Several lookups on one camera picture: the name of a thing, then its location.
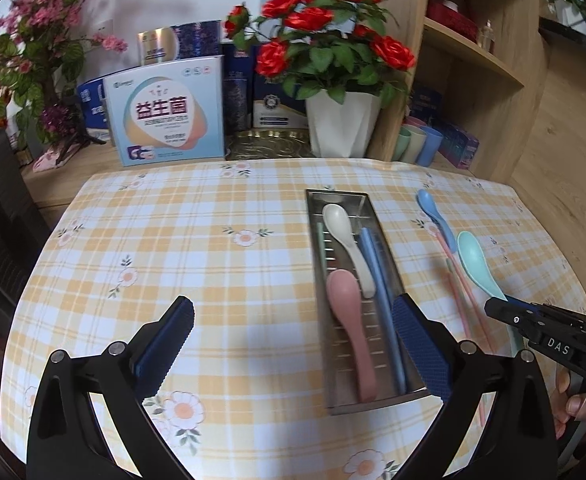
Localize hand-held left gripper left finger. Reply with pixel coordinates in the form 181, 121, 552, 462
26, 296, 196, 480

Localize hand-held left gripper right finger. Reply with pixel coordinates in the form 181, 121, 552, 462
392, 294, 558, 480

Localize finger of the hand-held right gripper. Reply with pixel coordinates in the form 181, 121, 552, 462
484, 298, 541, 338
508, 298, 586, 323

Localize blue chopstick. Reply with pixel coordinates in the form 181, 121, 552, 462
365, 227, 409, 393
357, 228, 400, 397

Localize teal spoon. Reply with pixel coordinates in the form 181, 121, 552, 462
456, 231, 524, 356

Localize metal utensil tray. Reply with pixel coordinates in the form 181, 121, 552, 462
305, 188, 431, 416

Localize pink spoon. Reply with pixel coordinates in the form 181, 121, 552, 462
326, 269, 379, 403

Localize blue spoon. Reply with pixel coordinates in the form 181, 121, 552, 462
416, 189, 458, 253

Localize beige spoon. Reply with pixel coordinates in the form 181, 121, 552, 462
322, 203, 376, 298

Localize yellow checked floral tablecloth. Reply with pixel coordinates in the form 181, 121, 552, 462
0, 157, 586, 480

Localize purple patterned box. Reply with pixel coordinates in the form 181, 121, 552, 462
433, 120, 480, 168

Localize blue cup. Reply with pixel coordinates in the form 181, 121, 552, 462
418, 127, 444, 167

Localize beige cup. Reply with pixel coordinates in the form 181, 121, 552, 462
407, 127, 427, 163

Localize green cup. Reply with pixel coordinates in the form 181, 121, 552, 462
393, 127, 414, 162

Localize pink cloth pouch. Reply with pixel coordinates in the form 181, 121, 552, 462
33, 142, 81, 173

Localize gold metal tray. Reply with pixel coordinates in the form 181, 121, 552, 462
225, 129, 314, 161

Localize dark blue illustrated box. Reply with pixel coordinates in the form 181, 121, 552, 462
410, 85, 444, 126

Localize light blue product box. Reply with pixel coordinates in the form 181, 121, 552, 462
104, 55, 226, 167

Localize blue white carton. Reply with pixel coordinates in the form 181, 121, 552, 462
77, 79, 111, 143

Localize dark purple flowers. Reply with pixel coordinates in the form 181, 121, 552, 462
40, 105, 79, 143

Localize red rose plant white pot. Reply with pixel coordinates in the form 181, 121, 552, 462
223, 0, 418, 158

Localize dark blue box white label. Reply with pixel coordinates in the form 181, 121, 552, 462
252, 72, 310, 130

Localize glass bottle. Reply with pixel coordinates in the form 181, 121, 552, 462
478, 20, 496, 55

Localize silver gold box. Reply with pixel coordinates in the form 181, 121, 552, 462
137, 27, 180, 67

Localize blue patterned box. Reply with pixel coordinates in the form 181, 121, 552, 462
173, 21, 222, 59

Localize red basket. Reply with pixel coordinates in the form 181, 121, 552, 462
427, 0, 480, 38

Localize wooden shelf unit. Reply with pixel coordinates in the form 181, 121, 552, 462
355, 0, 548, 193

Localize pink blossom plant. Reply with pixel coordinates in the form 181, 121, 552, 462
0, 0, 129, 151

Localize black wall shelf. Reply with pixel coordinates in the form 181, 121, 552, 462
538, 15, 586, 57

